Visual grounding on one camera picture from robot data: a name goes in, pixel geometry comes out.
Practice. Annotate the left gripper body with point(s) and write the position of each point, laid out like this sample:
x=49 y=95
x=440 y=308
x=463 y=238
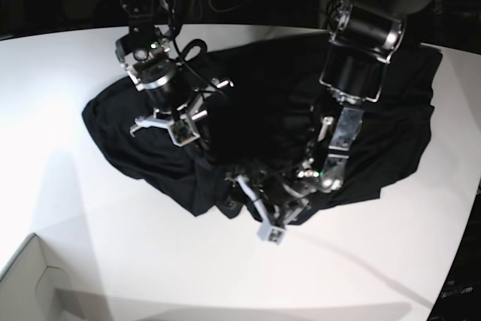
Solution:
x=286 y=197

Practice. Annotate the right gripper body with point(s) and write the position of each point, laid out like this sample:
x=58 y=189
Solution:
x=193 y=110

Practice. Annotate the black long-sleeve t-shirt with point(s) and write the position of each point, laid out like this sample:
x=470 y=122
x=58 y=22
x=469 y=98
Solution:
x=265 y=121

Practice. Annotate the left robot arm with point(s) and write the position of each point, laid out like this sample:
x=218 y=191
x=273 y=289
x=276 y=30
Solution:
x=367 y=35

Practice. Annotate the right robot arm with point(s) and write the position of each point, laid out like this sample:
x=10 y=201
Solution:
x=178 y=92

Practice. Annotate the white cardboard box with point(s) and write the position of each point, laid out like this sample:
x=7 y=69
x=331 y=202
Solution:
x=31 y=289

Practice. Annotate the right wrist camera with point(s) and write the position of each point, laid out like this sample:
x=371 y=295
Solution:
x=182 y=133

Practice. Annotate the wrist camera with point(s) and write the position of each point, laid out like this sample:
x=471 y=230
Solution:
x=182 y=133
x=271 y=233

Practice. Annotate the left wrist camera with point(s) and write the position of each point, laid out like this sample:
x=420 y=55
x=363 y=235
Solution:
x=271 y=233

